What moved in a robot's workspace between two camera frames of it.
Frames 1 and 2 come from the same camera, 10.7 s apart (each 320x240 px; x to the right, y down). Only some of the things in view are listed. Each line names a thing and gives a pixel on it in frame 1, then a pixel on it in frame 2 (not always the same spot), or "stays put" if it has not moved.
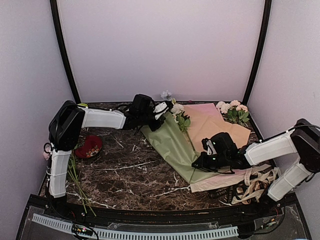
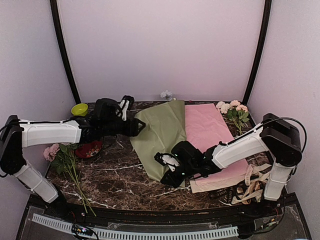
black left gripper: (153, 126) → (131, 130)
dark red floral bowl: (88, 146) stays put
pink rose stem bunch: (72, 170) stays put
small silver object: (166, 95) stays put
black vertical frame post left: (54, 13) stays put
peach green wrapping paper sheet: (182, 147) → (165, 130)
